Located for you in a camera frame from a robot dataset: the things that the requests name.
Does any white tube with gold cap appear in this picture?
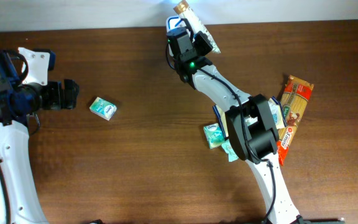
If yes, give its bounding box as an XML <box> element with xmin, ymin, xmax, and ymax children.
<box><xmin>173</xmin><ymin>0</ymin><xmax>221</xmax><ymax>54</ymax></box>

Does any green tissue pack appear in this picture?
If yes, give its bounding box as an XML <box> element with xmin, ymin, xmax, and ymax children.
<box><xmin>203</xmin><ymin>123</ymin><xmax>225</xmax><ymax>149</ymax></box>
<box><xmin>89</xmin><ymin>97</ymin><xmax>117</xmax><ymax>121</ymax></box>

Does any mint green wipes pack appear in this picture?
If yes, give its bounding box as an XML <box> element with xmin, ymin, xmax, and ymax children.
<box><xmin>221</xmin><ymin>140</ymin><xmax>238</xmax><ymax>162</ymax></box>

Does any cream snack bag blue label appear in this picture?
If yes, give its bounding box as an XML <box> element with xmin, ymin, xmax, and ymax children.
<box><xmin>213</xmin><ymin>96</ymin><xmax>287</xmax><ymax>139</ymax></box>

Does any orange red snack bag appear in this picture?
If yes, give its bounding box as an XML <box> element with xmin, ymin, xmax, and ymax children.
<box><xmin>277</xmin><ymin>75</ymin><xmax>314</xmax><ymax>166</ymax></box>

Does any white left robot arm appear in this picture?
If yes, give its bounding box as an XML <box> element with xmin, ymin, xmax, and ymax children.
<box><xmin>0</xmin><ymin>47</ymin><xmax>79</xmax><ymax>223</ymax></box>

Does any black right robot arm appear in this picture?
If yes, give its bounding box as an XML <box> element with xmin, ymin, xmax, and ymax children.
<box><xmin>167</xmin><ymin>27</ymin><xmax>304</xmax><ymax>223</ymax></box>

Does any white barcode scanner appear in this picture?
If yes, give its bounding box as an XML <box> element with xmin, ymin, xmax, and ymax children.
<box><xmin>165</xmin><ymin>16</ymin><xmax>182</xmax><ymax>32</ymax></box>

